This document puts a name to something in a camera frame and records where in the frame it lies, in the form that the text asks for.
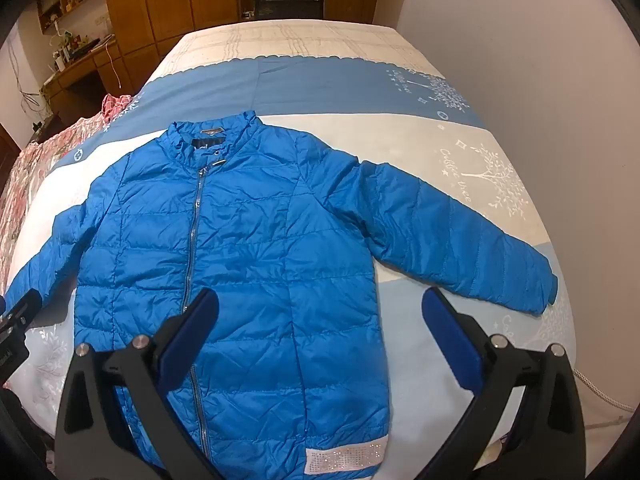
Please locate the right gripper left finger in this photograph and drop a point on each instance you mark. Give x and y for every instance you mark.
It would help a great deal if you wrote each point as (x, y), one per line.
(93, 440)

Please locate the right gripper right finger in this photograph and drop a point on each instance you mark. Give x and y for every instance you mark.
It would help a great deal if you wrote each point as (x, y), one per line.
(524, 420)

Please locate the blue puffer jacket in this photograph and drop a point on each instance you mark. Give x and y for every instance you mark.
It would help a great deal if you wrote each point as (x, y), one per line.
(292, 381)

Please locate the pink floral quilt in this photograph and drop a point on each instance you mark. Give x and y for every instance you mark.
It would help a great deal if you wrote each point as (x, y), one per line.
(33, 165)

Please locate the wooden desk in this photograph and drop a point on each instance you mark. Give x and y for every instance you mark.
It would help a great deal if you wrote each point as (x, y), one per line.
(78, 91)

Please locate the blue and white bedspread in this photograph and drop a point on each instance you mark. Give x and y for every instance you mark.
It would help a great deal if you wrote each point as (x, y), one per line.
(363, 89)

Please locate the black chair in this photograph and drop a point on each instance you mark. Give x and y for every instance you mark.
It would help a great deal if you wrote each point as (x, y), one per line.
(284, 9)

